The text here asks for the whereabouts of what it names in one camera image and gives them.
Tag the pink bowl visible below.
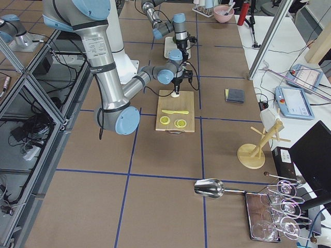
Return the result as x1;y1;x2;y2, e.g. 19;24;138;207
213;5;234;23

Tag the black monitor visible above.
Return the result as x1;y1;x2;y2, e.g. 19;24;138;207
289;120;330;192

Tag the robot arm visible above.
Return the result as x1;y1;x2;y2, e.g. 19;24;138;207
43;1;193;135
141;0;197;61

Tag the yellow plastic knife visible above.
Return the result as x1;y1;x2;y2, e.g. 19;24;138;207
161;110;189;115

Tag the upper lemon slice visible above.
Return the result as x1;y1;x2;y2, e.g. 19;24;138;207
159;116;171;125

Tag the black glass rack tray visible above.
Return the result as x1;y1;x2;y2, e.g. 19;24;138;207
244;192;274;241

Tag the red cylinder bottle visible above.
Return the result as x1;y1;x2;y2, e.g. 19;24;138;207
237;1;250;26

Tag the blue teach pendant far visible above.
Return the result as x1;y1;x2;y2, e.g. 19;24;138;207
286;64;323;91

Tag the lemon slice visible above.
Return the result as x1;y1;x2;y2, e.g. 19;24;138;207
174;119;187;128
159;116;171;125

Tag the wine glass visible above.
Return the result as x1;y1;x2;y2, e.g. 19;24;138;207
251;221;278;242

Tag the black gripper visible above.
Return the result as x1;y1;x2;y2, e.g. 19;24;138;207
171;69;193;93
175;36;197;61

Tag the aluminium frame post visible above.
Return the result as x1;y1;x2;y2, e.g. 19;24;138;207
248;0;293;80

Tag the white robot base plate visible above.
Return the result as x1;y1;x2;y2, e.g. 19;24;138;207
112;50;140;85

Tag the yellow sponge cloth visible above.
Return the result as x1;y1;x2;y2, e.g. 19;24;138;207
225;88;230;101

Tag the metal scoop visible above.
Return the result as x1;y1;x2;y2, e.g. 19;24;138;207
194;178;245;198

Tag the cream bear print tray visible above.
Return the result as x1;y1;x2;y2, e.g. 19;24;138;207
164;36;191;59

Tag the wooden cutting board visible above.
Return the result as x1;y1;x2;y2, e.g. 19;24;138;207
155;90;195;133

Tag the blue teach pendant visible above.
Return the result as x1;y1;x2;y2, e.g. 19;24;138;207
275;86;315;120
286;64;323;91

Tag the blue teach pendant near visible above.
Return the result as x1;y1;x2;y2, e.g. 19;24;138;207
275;86;315;120

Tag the wooden mug tree stand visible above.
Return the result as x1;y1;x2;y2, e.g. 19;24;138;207
237;118;291;169

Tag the lower lemon slice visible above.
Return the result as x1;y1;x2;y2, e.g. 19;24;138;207
174;119;187;128

